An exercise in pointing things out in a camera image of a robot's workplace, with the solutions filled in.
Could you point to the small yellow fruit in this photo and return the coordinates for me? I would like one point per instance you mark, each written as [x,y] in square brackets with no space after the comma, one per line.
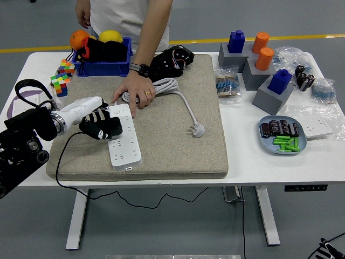
[93,37]

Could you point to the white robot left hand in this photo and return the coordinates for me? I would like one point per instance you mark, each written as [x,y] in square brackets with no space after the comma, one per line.
[83,108]

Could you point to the yellow lemon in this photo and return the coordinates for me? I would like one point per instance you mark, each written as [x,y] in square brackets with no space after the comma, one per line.
[110,35]

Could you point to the black wristwatch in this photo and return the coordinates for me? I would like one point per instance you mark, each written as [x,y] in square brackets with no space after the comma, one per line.
[141,69]

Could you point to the bag of black capacitors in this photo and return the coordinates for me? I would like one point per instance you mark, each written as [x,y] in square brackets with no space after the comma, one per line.
[304,79]

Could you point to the blue plastic bin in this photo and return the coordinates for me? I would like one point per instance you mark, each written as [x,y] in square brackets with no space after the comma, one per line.
[102,68]

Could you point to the white table leg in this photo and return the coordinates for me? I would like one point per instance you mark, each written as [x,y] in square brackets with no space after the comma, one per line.
[268,215]
[76,218]

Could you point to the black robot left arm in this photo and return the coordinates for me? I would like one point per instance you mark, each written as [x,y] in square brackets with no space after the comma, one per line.
[29,121]

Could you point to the small colourful puzzle cube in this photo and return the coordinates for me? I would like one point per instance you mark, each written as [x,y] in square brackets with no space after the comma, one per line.
[67,67]

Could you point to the tall colourful puzzle cube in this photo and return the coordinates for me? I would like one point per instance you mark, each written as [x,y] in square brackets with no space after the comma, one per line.
[60,83]

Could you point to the purple round plate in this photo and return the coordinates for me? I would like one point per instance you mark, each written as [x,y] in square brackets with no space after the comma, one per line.
[28,95]

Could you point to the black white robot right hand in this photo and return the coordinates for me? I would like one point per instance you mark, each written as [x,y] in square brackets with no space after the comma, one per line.
[327,247]

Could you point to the green battery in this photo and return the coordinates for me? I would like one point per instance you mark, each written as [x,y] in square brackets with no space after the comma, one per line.
[280,140]
[296,143]
[279,143]
[290,142]
[283,146]
[284,150]
[293,148]
[281,137]

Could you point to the person's left forearm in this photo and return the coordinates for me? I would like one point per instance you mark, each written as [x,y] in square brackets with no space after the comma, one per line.
[151,32]

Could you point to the person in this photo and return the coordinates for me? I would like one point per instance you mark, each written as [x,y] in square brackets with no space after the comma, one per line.
[116,16]

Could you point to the orange fruit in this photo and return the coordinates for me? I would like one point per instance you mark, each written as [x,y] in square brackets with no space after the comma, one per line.
[78,39]

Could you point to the person's left hand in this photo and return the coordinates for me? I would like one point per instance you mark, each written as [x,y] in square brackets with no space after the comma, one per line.
[137,85]

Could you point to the grey-brown mat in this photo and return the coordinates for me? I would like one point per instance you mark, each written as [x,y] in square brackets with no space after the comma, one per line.
[167,151]

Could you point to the large clear resistor bag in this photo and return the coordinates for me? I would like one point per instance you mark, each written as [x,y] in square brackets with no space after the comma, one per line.
[291,58]

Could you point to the orange cylinder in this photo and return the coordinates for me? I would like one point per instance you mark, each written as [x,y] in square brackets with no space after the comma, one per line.
[264,59]
[261,41]

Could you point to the wide grey block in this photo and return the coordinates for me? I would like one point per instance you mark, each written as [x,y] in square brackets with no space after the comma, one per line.
[229,60]

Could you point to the person's right hand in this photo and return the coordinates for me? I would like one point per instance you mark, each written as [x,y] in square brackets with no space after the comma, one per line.
[83,13]

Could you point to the black table control panel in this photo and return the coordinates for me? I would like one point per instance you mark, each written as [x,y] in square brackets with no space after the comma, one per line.
[306,188]

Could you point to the black electronic device housing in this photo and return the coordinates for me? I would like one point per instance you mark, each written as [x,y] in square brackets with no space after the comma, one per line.
[167,64]

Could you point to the clear plastic bag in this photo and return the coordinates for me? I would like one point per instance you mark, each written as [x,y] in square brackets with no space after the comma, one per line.
[296,112]

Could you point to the bag of striped resistors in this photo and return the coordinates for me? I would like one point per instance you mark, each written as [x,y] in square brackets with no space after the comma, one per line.
[227,86]

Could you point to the metal bracket under table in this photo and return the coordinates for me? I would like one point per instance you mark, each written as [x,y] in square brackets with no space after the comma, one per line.
[231,194]

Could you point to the bag of blue resistors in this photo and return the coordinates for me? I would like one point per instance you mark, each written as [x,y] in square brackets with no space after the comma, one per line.
[323,93]

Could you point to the blue-grey plate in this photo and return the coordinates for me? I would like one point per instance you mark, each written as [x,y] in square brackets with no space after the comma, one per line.
[266,144]

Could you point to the blue peg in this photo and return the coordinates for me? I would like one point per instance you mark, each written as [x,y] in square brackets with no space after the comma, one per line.
[279,82]
[236,41]

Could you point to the white wall switch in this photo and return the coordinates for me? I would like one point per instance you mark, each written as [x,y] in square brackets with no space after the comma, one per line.
[27,103]

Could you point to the white wall socket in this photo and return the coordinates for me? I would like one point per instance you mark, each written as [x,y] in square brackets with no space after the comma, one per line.
[318,128]

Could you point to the black pouch with red trim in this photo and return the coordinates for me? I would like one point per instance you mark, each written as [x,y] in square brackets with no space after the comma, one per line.
[93,51]

